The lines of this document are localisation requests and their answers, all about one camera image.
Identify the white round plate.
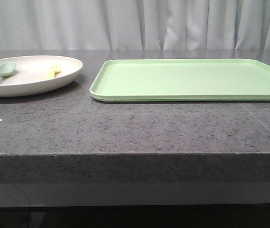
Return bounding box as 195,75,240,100
0,55,83,97

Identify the white curtain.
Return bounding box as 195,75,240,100
0,0,270,50

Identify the light green tray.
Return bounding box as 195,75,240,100
89,58,270,102

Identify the yellow plastic fork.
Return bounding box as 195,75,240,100
46,65,61,80

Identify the pale green spoon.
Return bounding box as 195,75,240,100
0,62,16,77

